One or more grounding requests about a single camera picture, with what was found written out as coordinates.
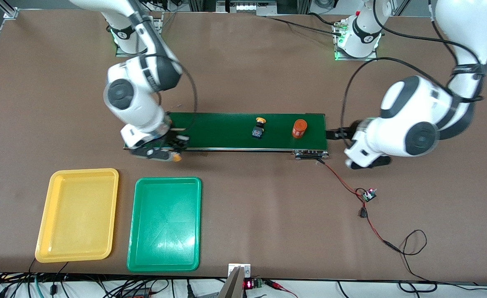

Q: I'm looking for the thin black looped cable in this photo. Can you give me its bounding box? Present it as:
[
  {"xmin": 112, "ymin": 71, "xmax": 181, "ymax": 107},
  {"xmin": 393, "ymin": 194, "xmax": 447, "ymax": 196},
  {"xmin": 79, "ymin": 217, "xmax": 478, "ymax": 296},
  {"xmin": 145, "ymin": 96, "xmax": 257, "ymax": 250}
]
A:
[{"xmin": 393, "ymin": 230, "xmax": 487, "ymax": 292}]

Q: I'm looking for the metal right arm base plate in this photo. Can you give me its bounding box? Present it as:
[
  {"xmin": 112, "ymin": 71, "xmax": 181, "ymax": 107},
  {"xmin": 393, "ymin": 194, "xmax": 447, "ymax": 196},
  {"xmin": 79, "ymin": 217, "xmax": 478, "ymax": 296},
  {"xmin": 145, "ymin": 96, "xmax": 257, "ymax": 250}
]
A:
[{"xmin": 115, "ymin": 12, "xmax": 164, "ymax": 58}]

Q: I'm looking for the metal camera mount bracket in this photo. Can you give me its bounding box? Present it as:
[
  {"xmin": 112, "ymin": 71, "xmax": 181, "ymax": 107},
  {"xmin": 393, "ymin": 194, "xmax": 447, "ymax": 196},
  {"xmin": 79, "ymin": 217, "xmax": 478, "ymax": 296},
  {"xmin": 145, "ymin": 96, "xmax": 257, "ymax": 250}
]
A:
[{"xmin": 217, "ymin": 264, "xmax": 252, "ymax": 298}]

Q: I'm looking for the grey equipment with white label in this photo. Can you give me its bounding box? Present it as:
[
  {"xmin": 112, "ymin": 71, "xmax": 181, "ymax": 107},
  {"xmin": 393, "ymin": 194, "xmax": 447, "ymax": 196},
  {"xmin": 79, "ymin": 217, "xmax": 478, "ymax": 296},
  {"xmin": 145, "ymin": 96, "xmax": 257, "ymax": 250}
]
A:
[{"xmin": 217, "ymin": 0, "xmax": 278, "ymax": 16}]

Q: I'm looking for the black power adapter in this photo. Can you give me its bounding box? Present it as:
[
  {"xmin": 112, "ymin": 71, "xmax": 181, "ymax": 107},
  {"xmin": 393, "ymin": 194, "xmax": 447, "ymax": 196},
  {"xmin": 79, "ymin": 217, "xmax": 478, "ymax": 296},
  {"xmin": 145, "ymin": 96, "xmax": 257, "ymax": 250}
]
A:
[{"xmin": 121, "ymin": 288, "xmax": 151, "ymax": 298}]

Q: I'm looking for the red clip lead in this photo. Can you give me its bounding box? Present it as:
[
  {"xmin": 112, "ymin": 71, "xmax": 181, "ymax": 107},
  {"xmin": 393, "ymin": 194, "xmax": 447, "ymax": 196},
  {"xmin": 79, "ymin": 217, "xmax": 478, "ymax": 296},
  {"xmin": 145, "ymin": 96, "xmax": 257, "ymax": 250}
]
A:
[{"xmin": 264, "ymin": 279, "xmax": 299, "ymax": 298}]

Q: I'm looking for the green plastic tray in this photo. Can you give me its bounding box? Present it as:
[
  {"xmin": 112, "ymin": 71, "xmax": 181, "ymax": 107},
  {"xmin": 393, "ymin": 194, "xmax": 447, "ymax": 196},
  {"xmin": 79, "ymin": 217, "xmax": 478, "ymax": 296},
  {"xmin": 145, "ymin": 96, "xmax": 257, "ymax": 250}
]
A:
[{"xmin": 127, "ymin": 177, "xmax": 203, "ymax": 272}]

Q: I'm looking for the green belt conveyor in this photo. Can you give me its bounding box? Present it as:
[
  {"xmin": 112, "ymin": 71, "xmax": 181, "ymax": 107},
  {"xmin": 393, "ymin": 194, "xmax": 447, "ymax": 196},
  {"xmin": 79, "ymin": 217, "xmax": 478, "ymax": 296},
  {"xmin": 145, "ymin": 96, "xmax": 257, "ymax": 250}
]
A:
[{"xmin": 123, "ymin": 111, "xmax": 330, "ymax": 160}]

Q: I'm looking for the orange cylinder marked 4680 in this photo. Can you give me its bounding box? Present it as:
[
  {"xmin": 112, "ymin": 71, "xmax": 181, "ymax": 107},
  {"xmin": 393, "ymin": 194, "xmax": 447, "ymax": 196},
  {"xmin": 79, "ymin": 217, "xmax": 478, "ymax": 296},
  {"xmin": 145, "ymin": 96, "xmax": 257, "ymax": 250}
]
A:
[{"xmin": 292, "ymin": 119, "xmax": 308, "ymax": 139}]

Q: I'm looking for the yellow plastic tray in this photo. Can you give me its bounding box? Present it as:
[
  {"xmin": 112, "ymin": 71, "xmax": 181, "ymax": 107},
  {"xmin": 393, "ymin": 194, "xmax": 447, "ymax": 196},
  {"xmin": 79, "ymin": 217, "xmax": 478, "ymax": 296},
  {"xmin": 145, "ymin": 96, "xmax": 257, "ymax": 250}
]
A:
[{"xmin": 35, "ymin": 168, "xmax": 119, "ymax": 263}]

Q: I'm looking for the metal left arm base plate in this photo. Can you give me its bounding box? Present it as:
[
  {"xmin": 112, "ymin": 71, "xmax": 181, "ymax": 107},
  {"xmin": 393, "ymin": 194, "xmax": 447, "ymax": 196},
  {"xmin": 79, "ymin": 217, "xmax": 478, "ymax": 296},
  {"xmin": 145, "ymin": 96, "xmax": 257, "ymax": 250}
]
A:
[{"xmin": 334, "ymin": 19, "xmax": 379, "ymax": 62}]

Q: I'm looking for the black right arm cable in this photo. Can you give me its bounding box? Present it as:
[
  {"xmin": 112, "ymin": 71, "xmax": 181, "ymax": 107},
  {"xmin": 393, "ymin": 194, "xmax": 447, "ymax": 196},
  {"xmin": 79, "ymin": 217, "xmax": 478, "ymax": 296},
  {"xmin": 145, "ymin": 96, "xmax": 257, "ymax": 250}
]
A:
[{"xmin": 142, "ymin": 54, "xmax": 198, "ymax": 133}]

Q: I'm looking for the red and black wire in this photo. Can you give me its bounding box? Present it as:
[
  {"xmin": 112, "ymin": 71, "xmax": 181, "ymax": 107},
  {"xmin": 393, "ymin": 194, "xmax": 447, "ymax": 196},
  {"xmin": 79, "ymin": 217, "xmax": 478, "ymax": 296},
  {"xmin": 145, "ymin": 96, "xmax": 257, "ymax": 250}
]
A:
[{"xmin": 316, "ymin": 159, "xmax": 401, "ymax": 253}]

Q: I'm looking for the aluminium frame post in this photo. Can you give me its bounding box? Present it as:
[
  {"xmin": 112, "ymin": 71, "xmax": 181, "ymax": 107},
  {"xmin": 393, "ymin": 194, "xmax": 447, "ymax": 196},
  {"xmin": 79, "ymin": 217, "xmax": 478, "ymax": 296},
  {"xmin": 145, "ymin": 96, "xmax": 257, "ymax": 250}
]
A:
[{"xmin": 0, "ymin": 0, "xmax": 19, "ymax": 19}]

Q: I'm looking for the black table cable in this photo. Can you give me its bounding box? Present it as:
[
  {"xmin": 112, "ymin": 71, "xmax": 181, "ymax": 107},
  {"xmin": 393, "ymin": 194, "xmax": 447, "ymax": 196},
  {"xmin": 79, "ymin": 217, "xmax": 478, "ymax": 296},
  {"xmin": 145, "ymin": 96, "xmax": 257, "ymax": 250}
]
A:
[{"xmin": 264, "ymin": 12, "xmax": 344, "ymax": 37}]

